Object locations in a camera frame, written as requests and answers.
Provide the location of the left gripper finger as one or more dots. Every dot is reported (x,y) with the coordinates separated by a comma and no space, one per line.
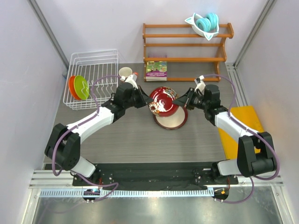
(141,93)
(145,100)

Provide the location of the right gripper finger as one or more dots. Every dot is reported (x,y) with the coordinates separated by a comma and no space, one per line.
(190,92)
(182,101)

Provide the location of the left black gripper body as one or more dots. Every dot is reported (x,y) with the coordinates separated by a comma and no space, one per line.
(135,101)

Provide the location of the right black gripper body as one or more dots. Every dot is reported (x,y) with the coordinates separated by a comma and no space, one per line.
(198,102)

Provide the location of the large red cream plate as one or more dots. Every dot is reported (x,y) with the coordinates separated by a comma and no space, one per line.
(175,121)

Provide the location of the red floral small plate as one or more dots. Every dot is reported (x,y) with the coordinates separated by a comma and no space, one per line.
(162,105)

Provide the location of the green plate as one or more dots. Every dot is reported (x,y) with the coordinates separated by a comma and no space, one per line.
(81,87)

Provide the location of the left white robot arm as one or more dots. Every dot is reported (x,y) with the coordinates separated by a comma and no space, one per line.
(64,144)

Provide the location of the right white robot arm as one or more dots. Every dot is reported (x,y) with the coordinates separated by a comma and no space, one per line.
(255,152)

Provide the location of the wooden shelf rack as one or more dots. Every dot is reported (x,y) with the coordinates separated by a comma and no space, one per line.
(220,56)

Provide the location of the orange mug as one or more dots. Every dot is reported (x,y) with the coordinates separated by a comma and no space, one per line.
(126,71)

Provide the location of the colourful book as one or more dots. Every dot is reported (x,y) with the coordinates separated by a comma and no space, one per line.
(156,71)

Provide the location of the yellow board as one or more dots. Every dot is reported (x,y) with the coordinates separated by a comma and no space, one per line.
(248,116)

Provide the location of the orange plate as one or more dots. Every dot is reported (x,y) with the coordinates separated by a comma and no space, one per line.
(71,88)

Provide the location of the white cat ear bowl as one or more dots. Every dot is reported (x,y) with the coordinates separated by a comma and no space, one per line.
(208,35)

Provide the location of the teal headphones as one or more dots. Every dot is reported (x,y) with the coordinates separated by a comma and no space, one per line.
(208,23)

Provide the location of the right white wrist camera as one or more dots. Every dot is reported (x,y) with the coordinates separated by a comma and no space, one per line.
(200,85)

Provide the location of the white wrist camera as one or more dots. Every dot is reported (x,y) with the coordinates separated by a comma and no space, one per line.
(130,79)
(200,85)

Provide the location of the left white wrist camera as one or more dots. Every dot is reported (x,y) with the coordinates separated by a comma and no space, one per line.
(130,79)

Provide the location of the white wire dish rack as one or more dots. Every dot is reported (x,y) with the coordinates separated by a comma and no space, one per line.
(100,69)

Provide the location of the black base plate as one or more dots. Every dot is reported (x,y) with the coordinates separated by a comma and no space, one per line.
(168,176)

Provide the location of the perforated metal rail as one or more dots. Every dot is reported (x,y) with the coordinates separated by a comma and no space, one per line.
(77,192)

